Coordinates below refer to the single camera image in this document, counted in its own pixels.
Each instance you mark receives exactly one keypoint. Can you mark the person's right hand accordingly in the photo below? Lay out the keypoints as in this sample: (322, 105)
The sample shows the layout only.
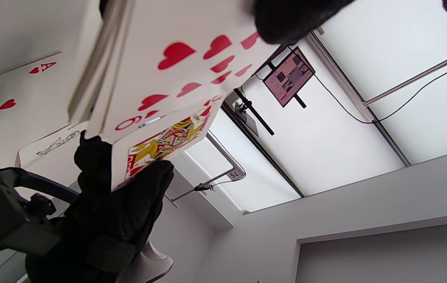
(298, 17)

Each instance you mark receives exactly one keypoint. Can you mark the person's left hand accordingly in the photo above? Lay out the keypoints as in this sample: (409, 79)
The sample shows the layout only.
(109, 220)

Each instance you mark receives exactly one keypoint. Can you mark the joker playing card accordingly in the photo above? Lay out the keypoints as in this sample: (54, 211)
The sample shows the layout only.
(50, 145)

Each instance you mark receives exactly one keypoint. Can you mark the deck of playing cards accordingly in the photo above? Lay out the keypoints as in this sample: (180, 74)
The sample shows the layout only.
(160, 90)

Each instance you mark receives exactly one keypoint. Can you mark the pile of hearts cards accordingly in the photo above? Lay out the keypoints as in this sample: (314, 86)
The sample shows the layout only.
(11, 90)

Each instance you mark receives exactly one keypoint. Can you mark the computer monitor on stand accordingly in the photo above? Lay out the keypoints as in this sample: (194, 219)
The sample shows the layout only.
(288, 76)

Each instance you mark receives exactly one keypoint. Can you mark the aluminium rig frame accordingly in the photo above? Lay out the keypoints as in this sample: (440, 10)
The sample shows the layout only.
(416, 76)

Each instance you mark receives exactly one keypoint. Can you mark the aluminium frame with tag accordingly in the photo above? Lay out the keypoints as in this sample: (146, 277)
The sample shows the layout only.
(227, 157)

